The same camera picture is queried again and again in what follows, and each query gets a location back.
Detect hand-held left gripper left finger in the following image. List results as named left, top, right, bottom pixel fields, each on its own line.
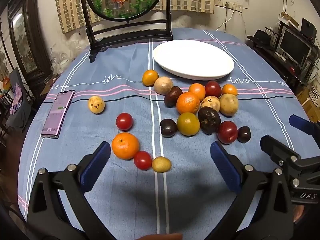
left=27, top=141, right=118, bottom=240

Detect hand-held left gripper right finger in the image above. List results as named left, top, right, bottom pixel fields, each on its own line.
left=210, top=141, right=294, bottom=240

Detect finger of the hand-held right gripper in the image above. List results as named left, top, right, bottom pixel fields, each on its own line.
left=289, top=114, right=320, bottom=143
left=260, top=135, right=304, bottom=173

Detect red plum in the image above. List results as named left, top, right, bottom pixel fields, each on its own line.
left=204, top=80, right=222, bottom=98
left=216, top=121, right=238, bottom=145

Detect orange tangerine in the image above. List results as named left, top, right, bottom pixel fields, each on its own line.
left=111, top=132, right=140, bottom=160
left=188, top=83, right=206, bottom=102
left=221, top=84, right=238, bottom=97

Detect small dark purple plum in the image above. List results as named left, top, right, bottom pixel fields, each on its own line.
left=237, top=126, right=251, bottom=143

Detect dark purple mangosteen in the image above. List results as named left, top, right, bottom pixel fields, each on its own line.
left=198, top=106, right=221, bottom=135

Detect green-yellow tangerine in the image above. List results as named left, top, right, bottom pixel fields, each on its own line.
left=176, top=112, right=201, bottom=137

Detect yellow spotted passion fruit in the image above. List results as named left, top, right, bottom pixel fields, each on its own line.
left=88, top=96, right=106, bottom=114

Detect tan round passion fruit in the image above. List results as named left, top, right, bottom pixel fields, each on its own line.
left=219, top=93, right=239, bottom=117
left=153, top=76, right=174, bottom=95

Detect tan spotted passion fruit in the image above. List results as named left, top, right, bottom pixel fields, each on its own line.
left=200, top=95, right=221, bottom=112

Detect small tan longan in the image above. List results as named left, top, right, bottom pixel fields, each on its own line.
left=152, top=156, right=172, bottom=173

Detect large orange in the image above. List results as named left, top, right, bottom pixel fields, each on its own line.
left=176, top=92, right=201, bottom=115

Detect large dark purple plum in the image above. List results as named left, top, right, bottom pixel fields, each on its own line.
left=164, top=86, right=183, bottom=107

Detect yellow-orange tangerine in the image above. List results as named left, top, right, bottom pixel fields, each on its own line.
left=142, top=69, right=159, bottom=86

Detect white plate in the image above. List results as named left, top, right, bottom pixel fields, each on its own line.
left=152, top=39, right=235, bottom=80

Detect person's right hand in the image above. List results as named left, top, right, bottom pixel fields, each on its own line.
left=293, top=204, right=305, bottom=222

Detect large cardboard box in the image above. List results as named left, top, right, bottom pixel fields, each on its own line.
left=301, top=97, right=320, bottom=122

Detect white bucket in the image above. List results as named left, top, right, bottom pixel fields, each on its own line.
left=308, top=80, right=320, bottom=105

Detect blue striped tablecloth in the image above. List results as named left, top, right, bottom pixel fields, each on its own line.
left=17, top=27, right=304, bottom=240

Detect smartphone with pink screen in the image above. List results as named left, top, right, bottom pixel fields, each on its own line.
left=41, top=90, right=75, bottom=139

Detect black computer desk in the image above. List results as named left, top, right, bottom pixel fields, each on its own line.
left=246, top=21, right=320, bottom=98

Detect computer monitor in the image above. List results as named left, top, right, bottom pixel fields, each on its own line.
left=278, top=29, right=312, bottom=64

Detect black hat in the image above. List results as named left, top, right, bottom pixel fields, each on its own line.
left=247, top=29, right=275, bottom=50

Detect black speaker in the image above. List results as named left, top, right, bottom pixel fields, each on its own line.
left=300, top=18, right=317, bottom=42

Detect dark cloth purple print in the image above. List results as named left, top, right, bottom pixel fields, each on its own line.
left=9, top=67, right=33, bottom=130

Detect small cardboard box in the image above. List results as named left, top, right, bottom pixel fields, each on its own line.
left=279, top=11, right=299, bottom=28

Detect clear plastic bags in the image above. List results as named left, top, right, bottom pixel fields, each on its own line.
left=50, top=47, right=75, bottom=73

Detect white power strip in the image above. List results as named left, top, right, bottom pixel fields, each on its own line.
left=215, top=0, right=244, bottom=13

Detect dark framed painting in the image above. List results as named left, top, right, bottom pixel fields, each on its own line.
left=7, top=0, right=52, bottom=80

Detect white power cable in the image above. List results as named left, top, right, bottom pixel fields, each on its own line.
left=216, top=7, right=235, bottom=32

